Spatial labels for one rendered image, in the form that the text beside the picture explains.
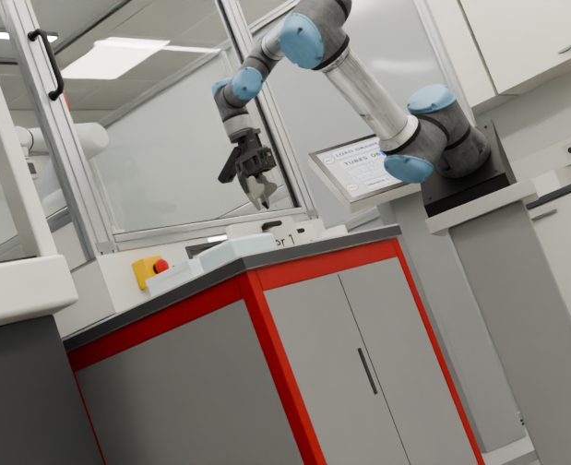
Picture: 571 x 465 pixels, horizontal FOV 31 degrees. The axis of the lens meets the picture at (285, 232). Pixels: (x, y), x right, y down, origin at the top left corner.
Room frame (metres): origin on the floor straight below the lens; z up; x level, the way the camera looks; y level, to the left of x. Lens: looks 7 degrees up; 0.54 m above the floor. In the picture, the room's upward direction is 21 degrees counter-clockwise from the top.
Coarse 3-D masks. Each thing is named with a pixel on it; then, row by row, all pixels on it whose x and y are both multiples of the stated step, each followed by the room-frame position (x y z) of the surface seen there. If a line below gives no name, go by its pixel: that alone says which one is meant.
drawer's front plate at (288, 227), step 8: (288, 216) 2.83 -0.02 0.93; (240, 224) 2.65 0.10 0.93; (248, 224) 2.67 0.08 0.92; (256, 224) 2.70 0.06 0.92; (288, 224) 2.82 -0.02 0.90; (232, 232) 2.61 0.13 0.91; (240, 232) 2.64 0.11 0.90; (248, 232) 2.66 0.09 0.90; (256, 232) 2.69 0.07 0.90; (264, 232) 2.72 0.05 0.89; (272, 232) 2.75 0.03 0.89; (280, 232) 2.78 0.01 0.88; (288, 232) 2.81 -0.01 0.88; (296, 232) 2.84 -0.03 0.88; (280, 240) 2.77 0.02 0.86; (288, 240) 2.80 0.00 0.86; (296, 240) 2.83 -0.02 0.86
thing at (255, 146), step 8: (256, 128) 2.68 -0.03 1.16; (232, 136) 2.68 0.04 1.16; (240, 136) 2.67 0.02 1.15; (248, 136) 2.67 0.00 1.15; (256, 136) 2.68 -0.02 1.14; (240, 144) 2.69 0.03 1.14; (248, 144) 2.69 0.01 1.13; (256, 144) 2.67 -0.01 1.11; (248, 152) 2.66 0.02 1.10; (256, 152) 2.65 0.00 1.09; (264, 152) 2.68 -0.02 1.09; (240, 160) 2.70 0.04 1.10; (248, 160) 2.68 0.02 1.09; (256, 160) 2.67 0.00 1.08; (264, 160) 2.67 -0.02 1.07; (272, 160) 2.70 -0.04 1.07; (248, 168) 2.69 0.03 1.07; (256, 168) 2.66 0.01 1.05; (264, 168) 2.67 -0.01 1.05; (248, 176) 2.70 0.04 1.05
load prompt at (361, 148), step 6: (378, 138) 3.55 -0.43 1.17; (360, 144) 3.52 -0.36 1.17; (366, 144) 3.52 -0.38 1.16; (372, 144) 3.52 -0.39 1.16; (336, 150) 3.50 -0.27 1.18; (342, 150) 3.50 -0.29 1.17; (348, 150) 3.50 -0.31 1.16; (354, 150) 3.50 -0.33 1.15; (360, 150) 3.50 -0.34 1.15; (366, 150) 3.50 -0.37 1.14; (336, 156) 3.47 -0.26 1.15; (342, 156) 3.47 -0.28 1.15; (348, 156) 3.47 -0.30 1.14
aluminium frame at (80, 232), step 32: (0, 0) 2.45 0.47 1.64; (224, 0) 3.21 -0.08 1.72; (32, 64) 2.44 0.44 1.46; (32, 96) 2.44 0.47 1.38; (256, 96) 3.21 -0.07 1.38; (64, 128) 2.46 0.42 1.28; (64, 160) 2.43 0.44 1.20; (288, 160) 3.23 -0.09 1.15; (64, 192) 2.45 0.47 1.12; (96, 192) 2.49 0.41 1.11; (64, 224) 2.47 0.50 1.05; (96, 224) 2.46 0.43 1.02; (192, 224) 2.75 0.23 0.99; (224, 224) 2.86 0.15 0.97
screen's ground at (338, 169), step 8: (352, 144) 3.52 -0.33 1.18; (328, 152) 3.49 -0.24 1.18; (320, 160) 3.46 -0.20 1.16; (336, 160) 3.46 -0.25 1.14; (344, 160) 3.46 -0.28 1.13; (352, 160) 3.46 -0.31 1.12; (360, 160) 3.46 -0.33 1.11; (368, 160) 3.46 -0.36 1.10; (376, 160) 3.46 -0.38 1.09; (328, 168) 3.43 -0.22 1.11; (336, 168) 3.43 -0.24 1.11; (344, 168) 3.43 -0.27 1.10; (336, 176) 3.40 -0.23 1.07; (344, 176) 3.39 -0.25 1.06; (376, 176) 3.39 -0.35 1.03; (392, 176) 3.39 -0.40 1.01; (344, 184) 3.37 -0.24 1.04; (360, 184) 3.37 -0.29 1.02; (392, 184) 3.37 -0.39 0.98; (352, 192) 3.34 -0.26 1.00; (360, 192) 3.34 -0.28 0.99
